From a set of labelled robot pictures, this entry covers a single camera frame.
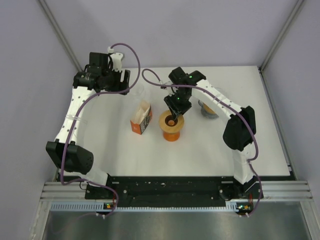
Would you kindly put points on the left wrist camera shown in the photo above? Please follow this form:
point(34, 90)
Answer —
point(116, 59)

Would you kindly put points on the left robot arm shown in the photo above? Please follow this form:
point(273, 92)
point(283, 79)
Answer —
point(67, 151)

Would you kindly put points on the aluminium corner post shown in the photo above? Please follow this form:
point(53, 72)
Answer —
point(59, 34)
point(297, 8)

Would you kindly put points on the slotted cable duct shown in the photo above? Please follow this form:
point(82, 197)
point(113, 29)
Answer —
point(104, 207)

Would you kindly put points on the white paper coffee filter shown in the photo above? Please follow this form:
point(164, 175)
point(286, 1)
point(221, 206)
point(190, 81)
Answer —
point(222, 91)

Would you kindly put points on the orange glass beaker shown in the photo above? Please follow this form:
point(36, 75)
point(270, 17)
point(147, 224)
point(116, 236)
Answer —
point(171, 137)

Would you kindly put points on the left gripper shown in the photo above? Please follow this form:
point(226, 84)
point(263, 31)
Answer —
point(119, 86)

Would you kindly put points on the grey glass server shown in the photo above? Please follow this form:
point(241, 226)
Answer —
point(206, 111)

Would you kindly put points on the right aluminium corner post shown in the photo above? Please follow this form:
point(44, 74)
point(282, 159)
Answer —
point(297, 8)

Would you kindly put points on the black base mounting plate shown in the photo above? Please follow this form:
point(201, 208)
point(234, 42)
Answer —
point(174, 191)

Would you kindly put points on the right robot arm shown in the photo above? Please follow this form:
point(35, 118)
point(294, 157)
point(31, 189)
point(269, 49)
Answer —
point(240, 122)

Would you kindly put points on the paper coffee filters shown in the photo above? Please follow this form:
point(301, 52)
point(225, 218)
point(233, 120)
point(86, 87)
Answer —
point(141, 112)

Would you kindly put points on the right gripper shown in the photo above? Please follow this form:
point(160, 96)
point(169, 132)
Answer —
point(169, 100)

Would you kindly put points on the orange filter box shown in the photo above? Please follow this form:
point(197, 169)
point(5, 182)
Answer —
point(140, 128)

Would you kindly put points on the left aluminium corner post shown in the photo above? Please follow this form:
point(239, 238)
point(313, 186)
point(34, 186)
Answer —
point(59, 34)

